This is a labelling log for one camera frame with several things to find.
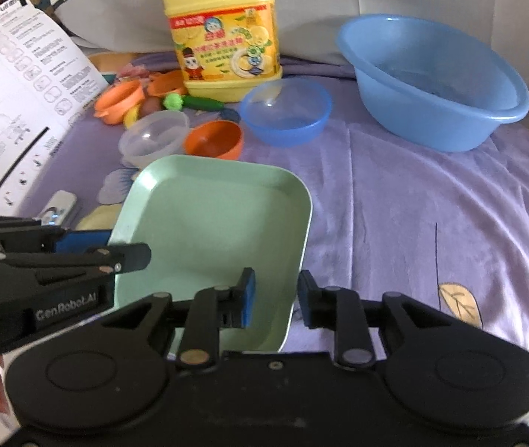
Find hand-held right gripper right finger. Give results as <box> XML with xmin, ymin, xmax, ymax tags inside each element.
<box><xmin>298</xmin><ymin>270</ymin><xmax>454</xmax><ymax>366</ymax></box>

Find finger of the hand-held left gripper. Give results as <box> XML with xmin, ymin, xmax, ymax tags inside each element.
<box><xmin>0</xmin><ymin>243</ymin><xmax>152</xmax><ymax>285</ymax></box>
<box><xmin>0</xmin><ymin>214</ymin><xmax>111</xmax><ymax>254</ymax></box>

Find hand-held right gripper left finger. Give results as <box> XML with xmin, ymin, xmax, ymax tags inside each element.
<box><xmin>101</xmin><ymin>267</ymin><xmax>256</xmax><ymax>368</ymax></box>

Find pale yellow sponge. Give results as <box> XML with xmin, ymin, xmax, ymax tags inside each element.
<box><xmin>77</xmin><ymin>204</ymin><xmax>124</xmax><ymax>232</ymax></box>

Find green square plate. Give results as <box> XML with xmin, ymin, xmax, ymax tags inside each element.
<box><xmin>107</xmin><ymin>155</ymin><xmax>313</xmax><ymax>354</ymax></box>

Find clear plastic bowl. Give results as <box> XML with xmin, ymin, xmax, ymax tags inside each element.
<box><xmin>118</xmin><ymin>111</ymin><xmax>191</xmax><ymax>168</ymax></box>

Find orange plastic bowl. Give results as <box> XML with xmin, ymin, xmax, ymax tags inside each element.
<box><xmin>183</xmin><ymin>120</ymin><xmax>245</xmax><ymax>160</ymax></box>

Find small blue plastic bowl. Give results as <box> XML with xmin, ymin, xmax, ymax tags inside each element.
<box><xmin>239</xmin><ymin>78</ymin><xmax>333</xmax><ymax>146</ymax></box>

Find white pocket device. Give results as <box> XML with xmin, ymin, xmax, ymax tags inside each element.
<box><xmin>36</xmin><ymin>191</ymin><xmax>78</xmax><ymax>226</ymax></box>

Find purple floral bedsheet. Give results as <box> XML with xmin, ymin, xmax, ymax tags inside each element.
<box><xmin>0</xmin><ymin>51</ymin><xmax>529</xmax><ymax>447</ymax></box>

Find yellow toy banana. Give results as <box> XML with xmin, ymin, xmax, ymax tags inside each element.
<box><xmin>123</xmin><ymin>105</ymin><xmax>143</xmax><ymax>129</ymax></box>

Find white instruction sheet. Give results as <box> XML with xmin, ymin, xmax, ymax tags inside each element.
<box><xmin>0</xmin><ymin>0</ymin><xmax>109</xmax><ymax>217</ymax></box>

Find dark green toy cucumber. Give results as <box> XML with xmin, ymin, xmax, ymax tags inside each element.
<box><xmin>183</xmin><ymin>95</ymin><xmax>225</xmax><ymax>112</ymax></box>

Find large blue plastic basin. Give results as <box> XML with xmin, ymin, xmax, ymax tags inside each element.
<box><xmin>336</xmin><ymin>14</ymin><xmax>529</xmax><ymax>153</ymax></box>

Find yellow detergent bottle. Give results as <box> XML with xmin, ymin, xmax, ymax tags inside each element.
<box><xmin>161</xmin><ymin>0</ymin><xmax>284</xmax><ymax>103</ymax></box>

